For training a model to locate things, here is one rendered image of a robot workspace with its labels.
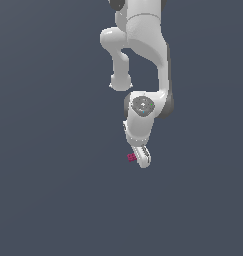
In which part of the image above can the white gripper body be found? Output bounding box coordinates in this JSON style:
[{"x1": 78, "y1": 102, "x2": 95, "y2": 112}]
[{"x1": 130, "y1": 141, "x2": 153, "y2": 169}]

